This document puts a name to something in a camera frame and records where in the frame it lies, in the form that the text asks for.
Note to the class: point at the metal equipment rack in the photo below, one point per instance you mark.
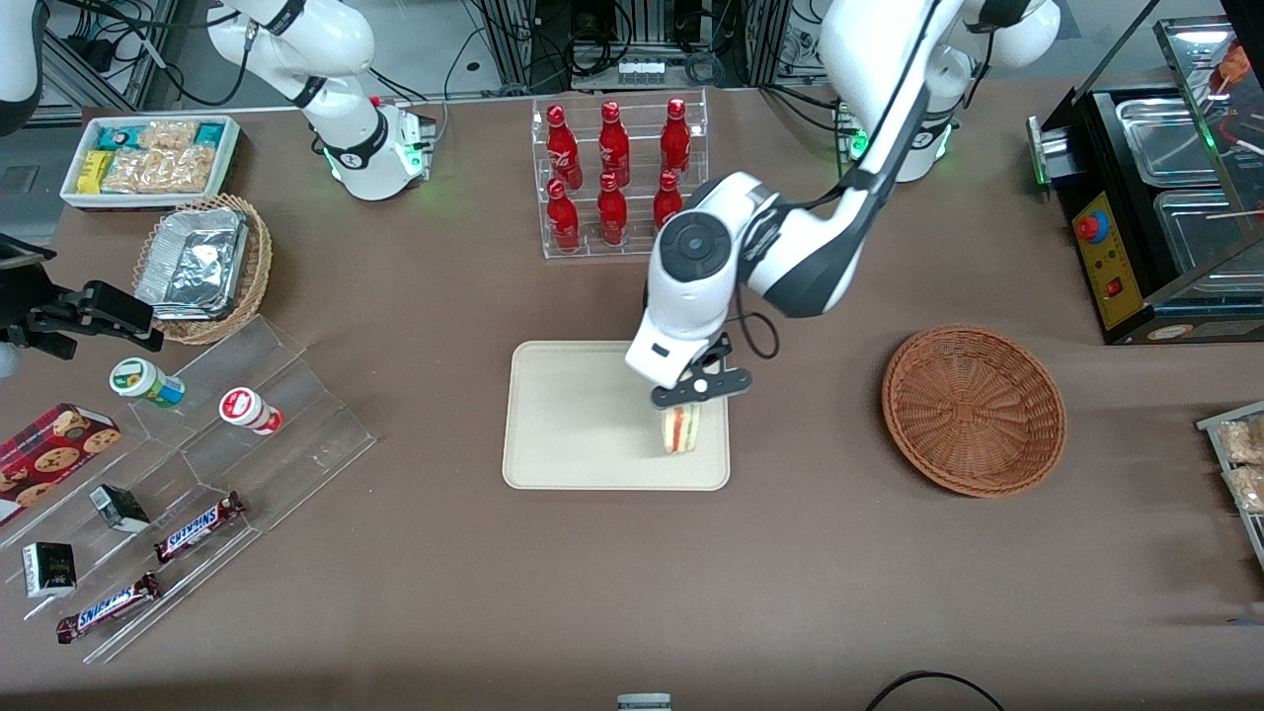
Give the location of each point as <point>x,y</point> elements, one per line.
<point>765,39</point>

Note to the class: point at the aluminium foil container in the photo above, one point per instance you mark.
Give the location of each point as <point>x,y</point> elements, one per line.
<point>193,262</point>

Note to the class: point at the cream rectangular tray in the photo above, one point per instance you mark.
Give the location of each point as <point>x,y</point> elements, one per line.
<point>573,415</point>

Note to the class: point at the yellow snack packet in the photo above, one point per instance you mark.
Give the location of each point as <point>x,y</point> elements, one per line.
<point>94,173</point>

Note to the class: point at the red label yogurt bottle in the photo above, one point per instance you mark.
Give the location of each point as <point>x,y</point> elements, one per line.
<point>249,410</point>

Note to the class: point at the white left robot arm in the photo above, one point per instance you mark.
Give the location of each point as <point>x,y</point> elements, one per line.
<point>790,257</point>

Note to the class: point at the grey device edge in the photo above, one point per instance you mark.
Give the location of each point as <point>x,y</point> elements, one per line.
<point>644,703</point>

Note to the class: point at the snickers chocolate bar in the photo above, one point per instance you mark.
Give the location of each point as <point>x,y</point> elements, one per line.
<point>197,526</point>
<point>109,607</point>

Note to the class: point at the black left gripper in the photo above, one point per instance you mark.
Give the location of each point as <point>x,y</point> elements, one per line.
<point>710,357</point>

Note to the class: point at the green label yogurt bottle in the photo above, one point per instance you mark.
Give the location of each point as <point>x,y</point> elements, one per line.
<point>146,382</point>

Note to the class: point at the steel food pan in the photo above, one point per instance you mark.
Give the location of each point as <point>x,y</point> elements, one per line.
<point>1200,232</point>
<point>1170,143</point>

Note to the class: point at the grey snack tray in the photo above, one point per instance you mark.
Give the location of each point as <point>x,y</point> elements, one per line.
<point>1210,427</point>

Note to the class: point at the red cola bottle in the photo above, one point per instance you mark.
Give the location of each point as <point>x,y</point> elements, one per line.
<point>612,209</point>
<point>613,143</point>
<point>675,138</point>
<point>667,205</point>
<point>562,146</point>
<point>563,215</point>

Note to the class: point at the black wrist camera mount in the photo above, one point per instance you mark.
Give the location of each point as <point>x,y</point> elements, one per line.
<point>713,355</point>

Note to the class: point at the large round wicker basket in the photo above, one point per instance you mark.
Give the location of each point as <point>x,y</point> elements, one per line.
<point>973,410</point>

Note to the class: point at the clear acrylic stepped display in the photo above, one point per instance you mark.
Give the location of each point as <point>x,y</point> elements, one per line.
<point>296,425</point>

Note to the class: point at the small wicker basket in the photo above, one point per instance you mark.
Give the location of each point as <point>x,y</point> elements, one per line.
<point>260,276</point>

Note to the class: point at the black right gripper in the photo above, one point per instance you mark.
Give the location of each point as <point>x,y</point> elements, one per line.
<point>28,308</point>

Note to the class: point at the small black box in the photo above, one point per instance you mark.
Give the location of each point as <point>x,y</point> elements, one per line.
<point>49,570</point>
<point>118,509</point>

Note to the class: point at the clear acrylic bottle rack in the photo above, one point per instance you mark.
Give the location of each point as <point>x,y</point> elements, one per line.
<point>637,247</point>

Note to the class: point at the teal snack packet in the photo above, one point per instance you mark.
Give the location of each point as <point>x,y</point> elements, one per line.
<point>210,133</point>
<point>117,138</point>

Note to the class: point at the white power strip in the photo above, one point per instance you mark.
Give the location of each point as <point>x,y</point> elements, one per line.
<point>640,71</point>

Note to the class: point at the white snack bin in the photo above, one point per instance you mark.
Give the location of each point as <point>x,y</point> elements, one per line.
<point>232,158</point>

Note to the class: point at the clear snack pack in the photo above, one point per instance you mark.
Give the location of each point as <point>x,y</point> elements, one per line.
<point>1246,441</point>
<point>1249,489</point>

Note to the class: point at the triangle sandwich with filling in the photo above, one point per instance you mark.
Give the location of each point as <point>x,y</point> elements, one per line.
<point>679,430</point>

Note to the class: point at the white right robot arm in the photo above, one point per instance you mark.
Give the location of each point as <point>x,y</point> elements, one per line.
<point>346,148</point>

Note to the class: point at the black food warmer cabinet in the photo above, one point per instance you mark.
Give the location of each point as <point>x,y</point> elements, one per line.
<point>1111,257</point>

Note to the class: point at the clear cookie pack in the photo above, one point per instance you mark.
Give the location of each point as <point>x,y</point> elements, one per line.
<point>190,170</point>
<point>168,135</point>
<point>133,173</point>

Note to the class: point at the red tartan cookie box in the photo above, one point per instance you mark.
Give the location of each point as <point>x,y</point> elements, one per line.
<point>54,454</point>

